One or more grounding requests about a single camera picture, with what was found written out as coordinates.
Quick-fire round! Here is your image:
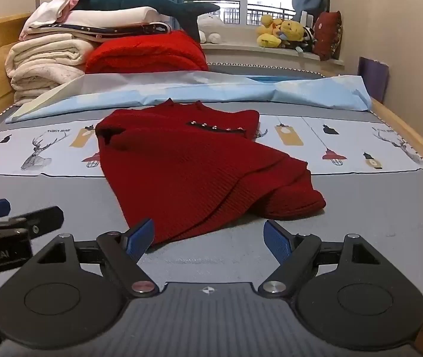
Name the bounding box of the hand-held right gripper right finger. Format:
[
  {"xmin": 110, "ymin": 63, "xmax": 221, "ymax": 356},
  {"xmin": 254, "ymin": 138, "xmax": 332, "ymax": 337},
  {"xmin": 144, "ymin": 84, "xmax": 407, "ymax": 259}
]
[{"xmin": 258, "ymin": 219, "xmax": 386, "ymax": 298}]

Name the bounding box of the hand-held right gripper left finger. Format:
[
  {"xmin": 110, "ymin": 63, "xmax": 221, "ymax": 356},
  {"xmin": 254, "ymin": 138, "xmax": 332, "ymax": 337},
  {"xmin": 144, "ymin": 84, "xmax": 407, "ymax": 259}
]
[{"xmin": 29, "ymin": 217, "xmax": 160, "ymax": 298}]

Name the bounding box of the red knitted sweater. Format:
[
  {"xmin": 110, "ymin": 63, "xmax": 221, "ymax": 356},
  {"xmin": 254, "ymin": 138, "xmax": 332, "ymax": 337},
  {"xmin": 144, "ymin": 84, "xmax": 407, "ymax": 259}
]
[{"xmin": 95, "ymin": 98, "xmax": 327, "ymax": 246}]

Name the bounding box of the grey printed bed mat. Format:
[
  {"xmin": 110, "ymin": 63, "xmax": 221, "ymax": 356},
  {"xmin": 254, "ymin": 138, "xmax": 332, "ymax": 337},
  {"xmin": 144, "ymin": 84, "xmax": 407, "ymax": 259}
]
[{"xmin": 0, "ymin": 61, "xmax": 423, "ymax": 307}]

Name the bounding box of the cream folded blanket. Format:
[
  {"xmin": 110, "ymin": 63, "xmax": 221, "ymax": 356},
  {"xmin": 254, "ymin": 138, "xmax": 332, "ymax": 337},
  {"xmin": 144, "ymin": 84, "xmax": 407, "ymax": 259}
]
[{"xmin": 6, "ymin": 33, "xmax": 98, "ymax": 107}]

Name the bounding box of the light blue sheet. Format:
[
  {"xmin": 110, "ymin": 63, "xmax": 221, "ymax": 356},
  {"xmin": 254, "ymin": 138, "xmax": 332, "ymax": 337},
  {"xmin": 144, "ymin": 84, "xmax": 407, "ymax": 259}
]
[{"xmin": 5, "ymin": 72, "xmax": 373, "ymax": 123}]

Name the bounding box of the red fluffy blanket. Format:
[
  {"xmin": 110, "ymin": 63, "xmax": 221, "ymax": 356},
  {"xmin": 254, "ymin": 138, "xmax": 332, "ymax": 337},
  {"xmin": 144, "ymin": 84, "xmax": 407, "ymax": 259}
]
[{"xmin": 84, "ymin": 30, "xmax": 209, "ymax": 75}]

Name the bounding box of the window sill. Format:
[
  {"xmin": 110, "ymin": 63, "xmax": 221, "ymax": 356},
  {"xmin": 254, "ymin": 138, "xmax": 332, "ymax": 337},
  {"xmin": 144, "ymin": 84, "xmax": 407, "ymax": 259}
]
[{"xmin": 199, "ymin": 41, "xmax": 346, "ymax": 70}]

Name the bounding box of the dark striped plush toy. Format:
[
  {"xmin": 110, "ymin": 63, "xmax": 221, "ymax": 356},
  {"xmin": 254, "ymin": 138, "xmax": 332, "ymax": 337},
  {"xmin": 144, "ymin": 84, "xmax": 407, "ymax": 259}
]
[{"xmin": 300, "ymin": 26, "xmax": 317, "ymax": 53}]

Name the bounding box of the white folded cloth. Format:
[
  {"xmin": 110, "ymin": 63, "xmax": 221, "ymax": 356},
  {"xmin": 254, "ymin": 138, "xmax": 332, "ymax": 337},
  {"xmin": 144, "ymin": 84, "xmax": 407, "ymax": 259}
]
[{"xmin": 29, "ymin": 0, "xmax": 82, "ymax": 28}]

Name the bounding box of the yellow plush toy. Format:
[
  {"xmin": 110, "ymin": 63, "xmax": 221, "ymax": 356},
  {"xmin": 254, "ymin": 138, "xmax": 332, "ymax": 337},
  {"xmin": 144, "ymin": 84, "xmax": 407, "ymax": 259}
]
[
  {"xmin": 257, "ymin": 14, "xmax": 284, "ymax": 48},
  {"xmin": 278, "ymin": 20, "xmax": 306, "ymax": 50}
]

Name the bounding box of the white quilt with dark trim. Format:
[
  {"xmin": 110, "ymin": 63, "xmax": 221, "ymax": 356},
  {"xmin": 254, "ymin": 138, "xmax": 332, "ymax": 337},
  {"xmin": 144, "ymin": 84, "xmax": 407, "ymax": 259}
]
[{"xmin": 20, "ymin": 7, "xmax": 173, "ymax": 42}]

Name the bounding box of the red cushion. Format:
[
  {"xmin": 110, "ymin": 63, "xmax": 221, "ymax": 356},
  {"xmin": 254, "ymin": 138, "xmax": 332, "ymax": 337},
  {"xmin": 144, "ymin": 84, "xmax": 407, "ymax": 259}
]
[{"xmin": 312, "ymin": 10, "xmax": 343, "ymax": 61}]

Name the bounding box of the white seal plush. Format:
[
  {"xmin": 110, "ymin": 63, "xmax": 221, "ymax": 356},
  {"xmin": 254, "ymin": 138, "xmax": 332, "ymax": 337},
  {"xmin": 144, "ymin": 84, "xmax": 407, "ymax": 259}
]
[{"xmin": 196, "ymin": 12, "xmax": 223, "ymax": 44}]

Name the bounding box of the blue shark plush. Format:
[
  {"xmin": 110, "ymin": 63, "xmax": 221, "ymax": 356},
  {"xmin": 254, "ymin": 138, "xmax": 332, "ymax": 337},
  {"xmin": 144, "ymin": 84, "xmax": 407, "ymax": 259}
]
[{"xmin": 74, "ymin": 0, "xmax": 221, "ymax": 41}]

